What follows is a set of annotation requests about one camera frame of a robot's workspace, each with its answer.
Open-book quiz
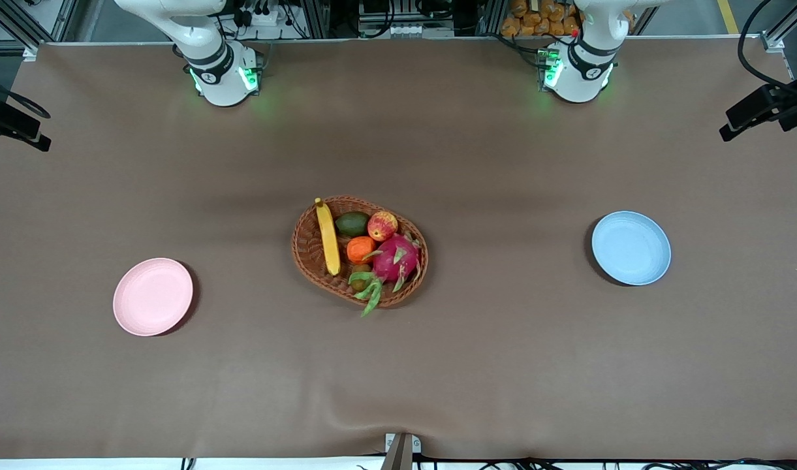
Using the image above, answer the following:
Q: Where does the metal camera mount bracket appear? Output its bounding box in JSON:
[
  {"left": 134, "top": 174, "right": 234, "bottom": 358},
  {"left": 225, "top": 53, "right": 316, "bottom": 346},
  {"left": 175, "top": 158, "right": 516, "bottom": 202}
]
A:
[{"left": 380, "top": 432, "right": 422, "bottom": 470}]

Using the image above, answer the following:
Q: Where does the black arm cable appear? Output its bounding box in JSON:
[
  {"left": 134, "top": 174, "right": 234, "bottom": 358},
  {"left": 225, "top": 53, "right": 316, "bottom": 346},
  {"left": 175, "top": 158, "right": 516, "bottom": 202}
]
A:
[
  {"left": 738, "top": 0, "right": 797, "bottom": 99},
  {"left": 0, "top": 69, "right": 51, "bottom": 119}
]

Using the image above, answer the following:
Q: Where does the red yellow apple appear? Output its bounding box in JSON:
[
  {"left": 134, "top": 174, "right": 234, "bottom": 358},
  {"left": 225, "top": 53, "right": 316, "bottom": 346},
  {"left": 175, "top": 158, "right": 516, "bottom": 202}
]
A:
[{"left": 367, "top": 210, "right": 399, "bottom": 243}]

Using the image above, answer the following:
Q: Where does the yellow banana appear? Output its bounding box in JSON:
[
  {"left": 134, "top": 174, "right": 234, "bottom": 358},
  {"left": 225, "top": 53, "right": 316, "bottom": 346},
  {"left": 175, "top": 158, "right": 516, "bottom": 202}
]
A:
[{"left": 314, "top": 197, "right": 341, "bottom": 277}]

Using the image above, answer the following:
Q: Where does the aluminium frame post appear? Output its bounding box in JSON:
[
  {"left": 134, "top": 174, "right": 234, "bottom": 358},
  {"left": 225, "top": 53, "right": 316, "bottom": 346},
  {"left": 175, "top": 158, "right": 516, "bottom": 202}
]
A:
[
  {"left": 0, "top": 0, "right": 79, "bottom": 53},
  {"left": 760, "top": 0, "right": 797, "bottom": 53}
]

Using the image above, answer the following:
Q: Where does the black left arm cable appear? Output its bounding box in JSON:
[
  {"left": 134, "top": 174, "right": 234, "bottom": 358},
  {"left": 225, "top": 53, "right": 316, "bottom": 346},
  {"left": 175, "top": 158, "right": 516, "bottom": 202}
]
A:
[{"left": 738, "top": 0, "right": 797, "bottom": 99}]

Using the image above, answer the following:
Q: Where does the white power strip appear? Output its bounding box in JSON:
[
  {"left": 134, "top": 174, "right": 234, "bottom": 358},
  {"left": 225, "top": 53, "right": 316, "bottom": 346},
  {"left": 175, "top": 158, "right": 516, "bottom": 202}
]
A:
[{"left": 232, "top": 5, "right": 283, "bottom": 27}]

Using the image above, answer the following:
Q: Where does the green avocado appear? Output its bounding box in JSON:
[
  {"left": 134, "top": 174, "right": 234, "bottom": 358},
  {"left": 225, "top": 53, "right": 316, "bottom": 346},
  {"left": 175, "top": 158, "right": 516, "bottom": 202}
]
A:
[{"left": 335, "top": 211, "right": 371, "bottom": 238}]

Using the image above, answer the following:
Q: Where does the light blue plate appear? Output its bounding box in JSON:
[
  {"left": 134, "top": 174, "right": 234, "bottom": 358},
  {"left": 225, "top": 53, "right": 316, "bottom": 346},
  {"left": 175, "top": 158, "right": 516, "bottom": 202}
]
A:
[{"left": 591, "top": 210, "right": 672, "bottom": 287}]

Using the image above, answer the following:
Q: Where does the pink plate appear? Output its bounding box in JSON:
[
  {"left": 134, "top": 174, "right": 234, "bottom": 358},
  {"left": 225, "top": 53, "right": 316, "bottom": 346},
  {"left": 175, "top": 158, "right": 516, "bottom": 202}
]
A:
[{"left": 112, "top": 257, "right": 195, "bottom": 337}]

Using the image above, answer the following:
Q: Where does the pink dragon fruit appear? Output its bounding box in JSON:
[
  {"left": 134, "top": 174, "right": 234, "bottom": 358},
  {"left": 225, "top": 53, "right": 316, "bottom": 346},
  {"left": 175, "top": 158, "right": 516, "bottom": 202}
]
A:
[{"left": 348, "top": 233, "right": 422, "bottom": 319}]

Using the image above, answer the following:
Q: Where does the grey electronics box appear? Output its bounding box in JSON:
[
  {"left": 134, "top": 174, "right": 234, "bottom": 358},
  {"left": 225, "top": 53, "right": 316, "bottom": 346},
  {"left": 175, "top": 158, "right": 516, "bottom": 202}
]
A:
[{"left": 359, "top": 0, "right": 455, "bottom": 39}]

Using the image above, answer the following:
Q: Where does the bag of orange items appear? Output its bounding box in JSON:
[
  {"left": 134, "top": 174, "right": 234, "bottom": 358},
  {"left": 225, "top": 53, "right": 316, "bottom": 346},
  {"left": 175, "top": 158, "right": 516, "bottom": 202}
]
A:
[{"left": 501, "top": 0, "right": 582, "bottom": 37}]

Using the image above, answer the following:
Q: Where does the brown wicker basket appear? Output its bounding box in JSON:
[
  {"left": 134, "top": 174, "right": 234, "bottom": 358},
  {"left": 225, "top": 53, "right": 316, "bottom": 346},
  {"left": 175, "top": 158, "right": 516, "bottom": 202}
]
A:
[{"left": 290, "top": 195, "right": 430, "bottom": 309}]

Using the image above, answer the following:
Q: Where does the orange tangerine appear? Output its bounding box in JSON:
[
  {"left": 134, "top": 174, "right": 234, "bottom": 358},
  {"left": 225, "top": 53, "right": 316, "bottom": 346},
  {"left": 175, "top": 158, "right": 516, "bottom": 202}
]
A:
[{"left": 346, "top": 236, "right": 377, "bottom": 265}]

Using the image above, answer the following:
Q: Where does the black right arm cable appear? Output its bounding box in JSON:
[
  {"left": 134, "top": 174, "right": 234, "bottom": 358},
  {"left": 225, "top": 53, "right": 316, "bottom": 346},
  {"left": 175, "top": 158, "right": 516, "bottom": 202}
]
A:
[{"left": 0, "top": 69, "right": 51, "bottom": 119}]

